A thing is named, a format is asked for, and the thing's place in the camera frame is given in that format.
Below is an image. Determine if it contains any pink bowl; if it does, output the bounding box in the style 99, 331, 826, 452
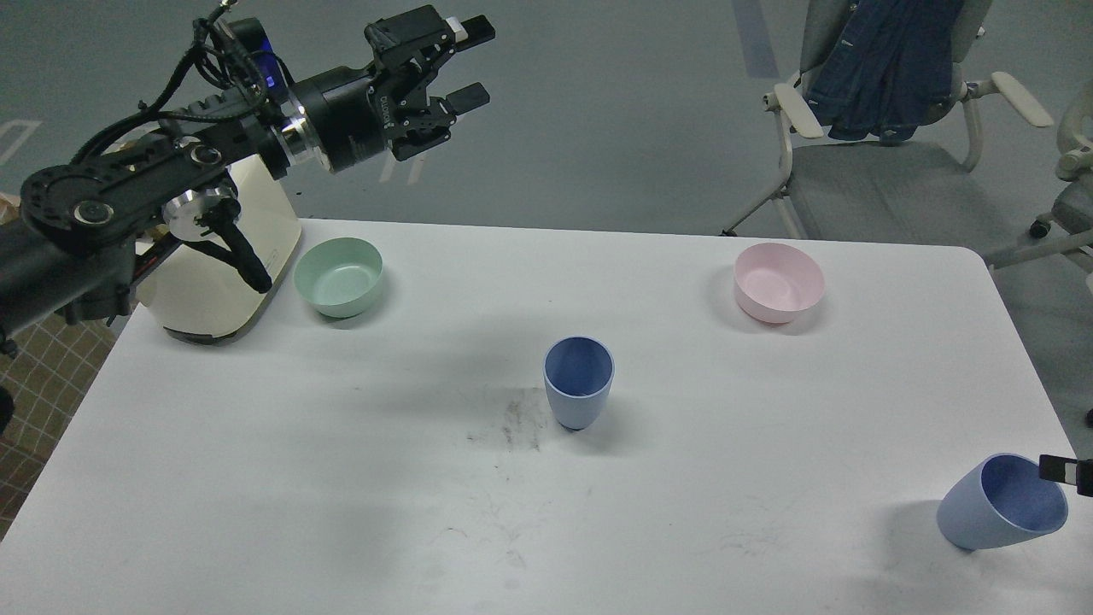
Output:
733, 243, 827, 326

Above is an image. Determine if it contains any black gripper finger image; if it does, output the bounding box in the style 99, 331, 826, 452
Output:
1038, 456, 1093, 498

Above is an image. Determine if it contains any blue cup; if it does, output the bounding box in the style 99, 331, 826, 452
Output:
936, 453, 1069, 549
542, 338, 616, 431

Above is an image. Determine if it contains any blue denim jacket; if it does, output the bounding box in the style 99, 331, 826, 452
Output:
806, 1, 964, 144

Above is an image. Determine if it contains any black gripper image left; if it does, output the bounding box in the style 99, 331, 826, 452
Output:
295, 7, 496, 173

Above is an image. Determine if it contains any cream toaster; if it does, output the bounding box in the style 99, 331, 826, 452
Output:
134, 155, 303, 345

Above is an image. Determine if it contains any green bowl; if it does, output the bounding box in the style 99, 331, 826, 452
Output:
292, 237, 386, 319

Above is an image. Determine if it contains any brown patterned cloth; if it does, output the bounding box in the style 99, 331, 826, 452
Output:
1, 314, 116, 535

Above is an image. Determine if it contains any grey office chair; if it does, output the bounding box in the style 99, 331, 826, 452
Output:
722, 1, 1054, 243

